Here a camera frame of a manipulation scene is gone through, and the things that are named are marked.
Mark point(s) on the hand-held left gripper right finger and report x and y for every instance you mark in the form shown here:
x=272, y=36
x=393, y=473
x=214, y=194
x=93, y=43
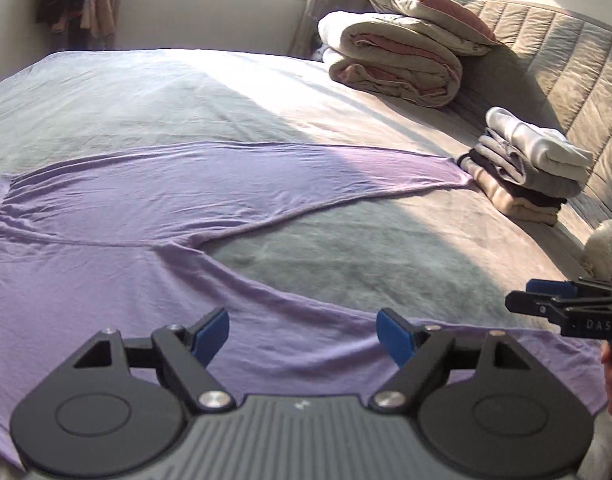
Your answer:
x=396, y=337

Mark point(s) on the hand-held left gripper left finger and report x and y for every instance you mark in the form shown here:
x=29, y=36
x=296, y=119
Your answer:
x=210, y=332

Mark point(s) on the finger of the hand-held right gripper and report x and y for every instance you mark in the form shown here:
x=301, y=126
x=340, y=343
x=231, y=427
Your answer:
x=551, y=287
x=531, y=304

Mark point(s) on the purple pants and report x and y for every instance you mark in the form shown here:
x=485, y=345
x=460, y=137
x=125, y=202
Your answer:
x=135, y=200

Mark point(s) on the pink hanging clothes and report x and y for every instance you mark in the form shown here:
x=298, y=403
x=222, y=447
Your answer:
x=100, y=17

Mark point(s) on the white plush toy dog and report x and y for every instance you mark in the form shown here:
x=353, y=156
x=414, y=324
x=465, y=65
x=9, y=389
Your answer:
x=606, y=250

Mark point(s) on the black folded garment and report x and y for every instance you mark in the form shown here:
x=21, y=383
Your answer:
x=541, y=199

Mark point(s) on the beige folded garment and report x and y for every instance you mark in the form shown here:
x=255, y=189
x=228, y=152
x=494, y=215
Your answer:
x=516, y=205

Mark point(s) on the grey bed sheet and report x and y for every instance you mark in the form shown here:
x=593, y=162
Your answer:
x=336, y=260

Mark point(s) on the white folded garment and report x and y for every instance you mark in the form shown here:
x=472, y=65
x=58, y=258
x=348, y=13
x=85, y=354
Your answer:
x=541, y=147

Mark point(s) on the grey quilted headboard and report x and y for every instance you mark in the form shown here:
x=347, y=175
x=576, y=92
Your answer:
x=561, y=60

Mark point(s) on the folded beige quilt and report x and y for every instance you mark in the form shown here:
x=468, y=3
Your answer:
x=391, y=60

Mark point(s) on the patterned cloth pile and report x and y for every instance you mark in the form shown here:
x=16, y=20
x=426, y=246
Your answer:
x=322, y=54

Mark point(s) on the pink and beige pillow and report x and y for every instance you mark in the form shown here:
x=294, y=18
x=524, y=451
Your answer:
x=426, y=7

